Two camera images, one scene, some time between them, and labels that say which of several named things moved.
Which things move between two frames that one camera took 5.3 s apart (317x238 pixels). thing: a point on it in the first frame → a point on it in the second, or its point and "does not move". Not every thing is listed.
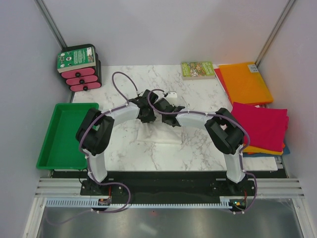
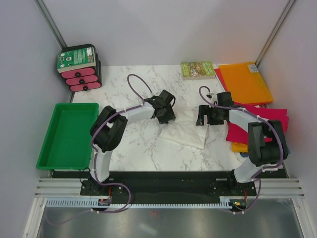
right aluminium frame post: (274, 32) does not move
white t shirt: (157, 131) → (183, 129)
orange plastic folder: (244, 84) does not move
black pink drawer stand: (84, 79) does not move
